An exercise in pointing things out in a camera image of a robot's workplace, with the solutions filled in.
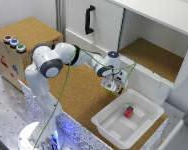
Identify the wooden drawer box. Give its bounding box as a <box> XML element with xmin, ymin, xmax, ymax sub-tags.
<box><xmin>0</xmin><ymin>16</ymin><xmax>65</xmax><ymax>92</ymax></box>

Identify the green cable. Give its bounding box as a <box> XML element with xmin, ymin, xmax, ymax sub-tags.
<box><xmin>32</xmin><ymin>48</ymin><xmax>138</xmax><ymax>150</ymax></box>

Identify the blue button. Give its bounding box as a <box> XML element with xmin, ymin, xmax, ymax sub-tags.
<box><xmin>9</xmin><ymin>38</ymin><xmax>20</xmax><ymax>49</ymax></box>

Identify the red button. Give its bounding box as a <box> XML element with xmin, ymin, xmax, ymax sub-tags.
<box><xmin>3</xmin><ymin>34</ymin><xmax>13</xmax><ymax>45</ymax></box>

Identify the white sliding door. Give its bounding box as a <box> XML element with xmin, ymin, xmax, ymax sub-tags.
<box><xmin>64</xmin><ymin>0</ymin><xmax>125</xmax><ymax>55</ymax></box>

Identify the white cabinet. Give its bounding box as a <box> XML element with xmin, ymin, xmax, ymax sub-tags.
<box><xmin>62</xmin><ymin>0</ymin><xmax>188</xmax><ymax>108</ymax></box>

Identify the black door handle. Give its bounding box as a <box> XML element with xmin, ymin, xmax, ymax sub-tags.
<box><xmin>84</xmin><ymin>4</ymin><xmax>96</xmax><ymax>36</ymax></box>

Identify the purple block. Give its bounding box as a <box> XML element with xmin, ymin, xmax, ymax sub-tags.
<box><xmin>126</xmin><ymin>105</ymin><xmax>135</xmax><ymax>112</ymax></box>

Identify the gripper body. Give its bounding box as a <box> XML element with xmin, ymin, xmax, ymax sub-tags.
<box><xmin>100</xmin><ymin>73</ymin><xmax>125</xmax><ymax>90</ymax></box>

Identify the white plastic box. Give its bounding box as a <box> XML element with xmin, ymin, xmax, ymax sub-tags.
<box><xmin>90</xmin><ymin>88</ymin><xmax>166</xmax><ymax>150</ymax></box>

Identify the green button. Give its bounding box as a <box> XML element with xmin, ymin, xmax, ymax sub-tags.
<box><xmin>15</xmin><ymin>43</ymin><xmax>28</xmax><ymax>54</ymax></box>

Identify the pink block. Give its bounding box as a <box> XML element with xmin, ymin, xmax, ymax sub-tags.
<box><xmin>124</xmin><ymin>109</ymin><xmax>134</xmax><ymax>119</ymax></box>

